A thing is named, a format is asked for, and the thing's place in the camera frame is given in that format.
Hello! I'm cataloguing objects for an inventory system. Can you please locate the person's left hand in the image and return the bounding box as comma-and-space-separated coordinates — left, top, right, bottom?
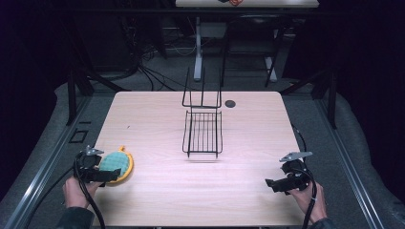
62, 176, 103, 209

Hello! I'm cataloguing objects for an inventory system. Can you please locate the black cable at table edge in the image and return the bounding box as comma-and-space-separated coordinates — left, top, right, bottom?
290, 123, 308, 154

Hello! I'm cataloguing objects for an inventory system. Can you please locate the thick black gripper cable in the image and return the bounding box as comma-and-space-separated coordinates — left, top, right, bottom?
72, 152, 107, 229

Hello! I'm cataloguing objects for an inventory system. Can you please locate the black metal stand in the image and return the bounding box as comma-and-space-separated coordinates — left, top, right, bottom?
279, 67, 339, 130
64, 15, 132, 127

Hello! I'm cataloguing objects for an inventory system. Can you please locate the person's right hand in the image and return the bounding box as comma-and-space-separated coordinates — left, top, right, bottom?
286, 181, 329, 224

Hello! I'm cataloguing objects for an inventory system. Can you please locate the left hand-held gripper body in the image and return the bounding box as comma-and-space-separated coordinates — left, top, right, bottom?
75, 145, 105, 185

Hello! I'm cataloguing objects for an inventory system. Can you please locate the teal pot holder yellow rim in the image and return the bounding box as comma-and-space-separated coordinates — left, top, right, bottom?
97, 145, 135, 185

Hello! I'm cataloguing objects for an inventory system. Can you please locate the black wire rack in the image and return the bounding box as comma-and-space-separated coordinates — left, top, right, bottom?
181, 66, 224, 159

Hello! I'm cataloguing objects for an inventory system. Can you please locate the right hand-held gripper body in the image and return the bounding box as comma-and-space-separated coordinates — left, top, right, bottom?
279, 151, 314, 196

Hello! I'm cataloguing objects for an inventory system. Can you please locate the black metal frame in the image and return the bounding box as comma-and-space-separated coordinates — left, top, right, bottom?
220, 13, 287, 89

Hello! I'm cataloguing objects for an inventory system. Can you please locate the white desk leg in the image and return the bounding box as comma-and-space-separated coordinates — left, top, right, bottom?
265, 56, 278, 83
193, 15, 204, 82

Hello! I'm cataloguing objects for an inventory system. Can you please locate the orange object on desk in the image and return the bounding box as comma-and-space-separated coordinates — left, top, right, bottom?
218, 0, 245, 7

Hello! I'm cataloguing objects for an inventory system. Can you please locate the thin black cable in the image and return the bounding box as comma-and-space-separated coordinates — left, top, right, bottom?
24, 166, 76, 229

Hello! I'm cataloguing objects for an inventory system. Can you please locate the black floor cable bundle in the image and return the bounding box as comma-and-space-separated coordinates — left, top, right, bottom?
136, 47, 194, 93

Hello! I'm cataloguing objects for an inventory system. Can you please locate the aluminium floor rail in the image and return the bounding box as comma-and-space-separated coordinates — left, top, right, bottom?
2, 94, 94, 229
317, 97, 387, 229

